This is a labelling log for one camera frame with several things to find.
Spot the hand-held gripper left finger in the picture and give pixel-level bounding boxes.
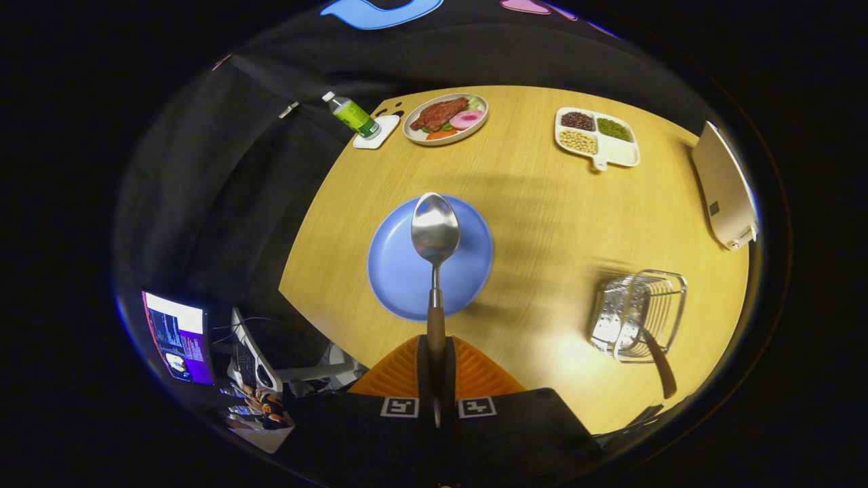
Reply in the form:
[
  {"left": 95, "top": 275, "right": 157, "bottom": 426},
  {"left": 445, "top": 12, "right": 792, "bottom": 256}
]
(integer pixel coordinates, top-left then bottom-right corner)
[{"left": 271, "top": 334, "right": 438, "bottom": 488}]

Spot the oval white food plate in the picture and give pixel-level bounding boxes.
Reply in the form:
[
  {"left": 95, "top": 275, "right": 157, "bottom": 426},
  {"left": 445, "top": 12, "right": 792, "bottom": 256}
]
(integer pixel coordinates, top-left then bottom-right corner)
[{"left": 403, "top": 93, "right": 490, "bottom": 146}]

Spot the orange and black item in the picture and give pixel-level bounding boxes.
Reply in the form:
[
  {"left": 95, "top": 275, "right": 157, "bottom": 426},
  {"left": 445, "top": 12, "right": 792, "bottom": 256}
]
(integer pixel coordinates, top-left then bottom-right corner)
[{"left": 231, "top": 383, "right": 294, "bottom": 431}]

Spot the green label water bottle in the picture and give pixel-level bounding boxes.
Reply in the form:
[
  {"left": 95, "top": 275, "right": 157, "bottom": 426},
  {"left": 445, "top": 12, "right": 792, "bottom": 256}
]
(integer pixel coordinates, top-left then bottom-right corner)
[{"left": 321, "top": 91, "right": 382, "bottom": 140}]

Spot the wooden handle metal fork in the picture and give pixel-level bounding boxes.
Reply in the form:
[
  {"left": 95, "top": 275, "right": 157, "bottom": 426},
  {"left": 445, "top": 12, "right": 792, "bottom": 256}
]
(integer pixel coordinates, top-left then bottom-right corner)
[{"left": 627, "top": 319, "right": 678, "bottom": 401}]

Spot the brown meat piece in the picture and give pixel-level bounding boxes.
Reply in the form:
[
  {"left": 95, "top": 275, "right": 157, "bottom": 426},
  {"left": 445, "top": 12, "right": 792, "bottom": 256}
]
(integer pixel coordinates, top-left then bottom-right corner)
[{"left": 410, "top": 97, "right": 470, "bottom": 132}]

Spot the white keyboard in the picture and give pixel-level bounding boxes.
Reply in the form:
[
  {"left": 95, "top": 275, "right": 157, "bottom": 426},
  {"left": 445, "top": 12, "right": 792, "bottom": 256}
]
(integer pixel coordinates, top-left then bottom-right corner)
[{"left": 229, "top": 307, "right": 283, "bottom": 395}]

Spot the white square coaster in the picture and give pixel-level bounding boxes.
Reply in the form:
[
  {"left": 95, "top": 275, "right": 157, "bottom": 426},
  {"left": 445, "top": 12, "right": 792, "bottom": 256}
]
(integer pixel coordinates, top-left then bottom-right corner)
[{"left": 353, "top": 114, "right": 401, "bottom": 150}]

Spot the white toaster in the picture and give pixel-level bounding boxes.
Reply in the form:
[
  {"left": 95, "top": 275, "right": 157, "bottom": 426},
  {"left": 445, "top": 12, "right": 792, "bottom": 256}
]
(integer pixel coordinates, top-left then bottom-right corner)
[{"left": 691, "top": 121, "right": 760, "bottom": 251}]

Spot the blue round plate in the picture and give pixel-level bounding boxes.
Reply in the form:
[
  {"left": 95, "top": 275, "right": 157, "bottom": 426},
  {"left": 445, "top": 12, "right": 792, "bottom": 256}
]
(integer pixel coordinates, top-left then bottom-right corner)
[{"left": 367, "top": 195, "right": 494, "bottom": 322}]

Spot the pile of green beans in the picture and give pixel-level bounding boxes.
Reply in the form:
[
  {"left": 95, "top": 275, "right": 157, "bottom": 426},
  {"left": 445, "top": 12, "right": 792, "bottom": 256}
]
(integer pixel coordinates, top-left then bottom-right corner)
[{"left": 597, "top": 117, "right": 633, "bottom": 142}]

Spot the pile of yellow beans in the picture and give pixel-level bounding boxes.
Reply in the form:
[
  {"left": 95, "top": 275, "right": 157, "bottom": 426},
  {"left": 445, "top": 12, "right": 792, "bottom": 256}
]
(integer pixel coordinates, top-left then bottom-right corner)
[{"left": 559, "top": 129, "right": 598, "bottom": 155}]

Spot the lit monitor screen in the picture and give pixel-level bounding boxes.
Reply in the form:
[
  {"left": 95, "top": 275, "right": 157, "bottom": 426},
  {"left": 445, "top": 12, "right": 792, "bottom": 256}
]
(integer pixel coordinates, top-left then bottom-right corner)
[{"left": 141, "top": 291, "right": 215, "bottom": 386}]

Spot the white divided dish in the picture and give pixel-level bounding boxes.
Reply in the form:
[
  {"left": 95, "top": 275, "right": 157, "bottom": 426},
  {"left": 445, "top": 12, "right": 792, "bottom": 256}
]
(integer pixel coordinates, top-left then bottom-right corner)
[{"left": 554, "top": 106, "right": 641, "bottom": 171}]

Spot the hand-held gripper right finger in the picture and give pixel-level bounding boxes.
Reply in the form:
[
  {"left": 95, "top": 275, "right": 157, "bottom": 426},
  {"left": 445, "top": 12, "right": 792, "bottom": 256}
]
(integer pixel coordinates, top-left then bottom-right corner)
[{"left": 441, "top": 334, "right": 611, "bottom": 488}]

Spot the white cloth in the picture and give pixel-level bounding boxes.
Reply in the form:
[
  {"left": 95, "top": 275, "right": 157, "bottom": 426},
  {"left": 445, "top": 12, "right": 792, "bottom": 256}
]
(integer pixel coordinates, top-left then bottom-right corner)
[{"left": 241, "top": 424, "right": 296, "bottom": 453}]

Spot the square metal wire basket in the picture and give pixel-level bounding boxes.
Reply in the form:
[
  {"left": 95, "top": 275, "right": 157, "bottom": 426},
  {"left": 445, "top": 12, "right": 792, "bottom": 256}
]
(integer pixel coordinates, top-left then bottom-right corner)
[{"left": 589, "top": 269, "right": 688, "bottom": 363}]

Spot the white metal frame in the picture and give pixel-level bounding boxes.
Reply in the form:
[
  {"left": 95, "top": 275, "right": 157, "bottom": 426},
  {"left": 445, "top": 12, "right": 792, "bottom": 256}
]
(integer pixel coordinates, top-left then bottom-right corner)
[{"left": 275, "top": 342, "right": 370, "bottom": 387}]

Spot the wooden handle metal spoon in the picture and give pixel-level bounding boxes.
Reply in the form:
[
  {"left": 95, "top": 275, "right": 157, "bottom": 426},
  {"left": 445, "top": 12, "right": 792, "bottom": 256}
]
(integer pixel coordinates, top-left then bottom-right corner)
[{"left": 410, "top": 192, "right": 462, "bottom": 429}]

